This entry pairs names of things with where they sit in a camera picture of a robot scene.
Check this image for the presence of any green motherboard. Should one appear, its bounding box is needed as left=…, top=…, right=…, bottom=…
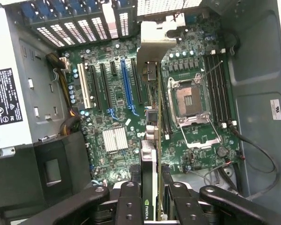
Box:
left=58, top=9, right=244, bottom=186

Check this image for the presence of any metal socket cover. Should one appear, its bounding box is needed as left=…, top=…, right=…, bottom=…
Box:
left=177, top=116, right=222, bottom=150

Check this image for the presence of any silver finned heat sink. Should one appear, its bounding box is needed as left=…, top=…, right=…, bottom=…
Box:
left=102, top=127, right=129, bottom=153

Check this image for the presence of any CPU socket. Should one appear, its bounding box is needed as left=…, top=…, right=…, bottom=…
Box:
left=167, top=72, right=212, bottom=129

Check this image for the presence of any black plastic fan shroud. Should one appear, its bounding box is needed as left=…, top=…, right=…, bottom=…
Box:
left=0, top=130, right=92, bottom=211

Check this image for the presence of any long black expansion slot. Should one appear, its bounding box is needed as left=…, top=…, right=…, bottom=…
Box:
left=99, top=62, right=114, bottom=110
left=130, top=57, right=144, bottom=105
left=89, top=64, right=104, bottom=111

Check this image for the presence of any blue expansion slot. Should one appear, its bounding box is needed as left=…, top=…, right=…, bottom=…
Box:
left=120, top=58, right=140, bottom=117

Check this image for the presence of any white expansion slot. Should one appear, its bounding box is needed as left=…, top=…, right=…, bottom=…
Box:
left=77, top=62, right=95, bottom=110

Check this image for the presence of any short black expansion slot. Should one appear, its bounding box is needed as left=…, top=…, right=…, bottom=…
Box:
left=109, top=61, right=118, bottom=77

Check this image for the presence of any thin metal locking lever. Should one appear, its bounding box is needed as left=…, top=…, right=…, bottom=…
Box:
left=202, top=60, right=224, bottom=79

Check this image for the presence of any open black PC case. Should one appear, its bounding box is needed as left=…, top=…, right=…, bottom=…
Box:
left=0, top=0, right=281, bottom=225

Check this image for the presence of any white power connector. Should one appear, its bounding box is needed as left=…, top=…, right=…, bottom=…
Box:
left=59, top=56, right=70, bottom=71

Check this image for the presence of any vented metal slot cover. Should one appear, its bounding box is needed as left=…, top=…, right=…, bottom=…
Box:
left=90, top=16, right=109, bottom=41
left=36, top=26, right=66, bottom=48
left=118, top=11, right=130, bottom=38
left=76, top=19, right=98, bottom=43
left=63, top=21, right=87, bottom=44
left=49, top=23, right=76, bottom=45

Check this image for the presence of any blue card retention clip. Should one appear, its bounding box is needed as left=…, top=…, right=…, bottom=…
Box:
left=21, top=2, right=42, bottom=19
left=84, top=0, right=101, bottom=11
left=42, top=0, right=61, bottom=16
left=64, top=0, right=82, bottom=14

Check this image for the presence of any silver power supply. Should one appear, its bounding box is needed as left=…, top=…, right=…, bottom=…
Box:
left=0, top=7, right=69, bottom=160

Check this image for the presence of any black looped wire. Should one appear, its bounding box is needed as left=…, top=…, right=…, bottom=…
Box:
left=229, top=123, right=280, bottom=201

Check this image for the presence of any braided black yellow power cable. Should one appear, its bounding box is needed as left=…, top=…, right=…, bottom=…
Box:
left=45, top=52, right=82, bottom=137

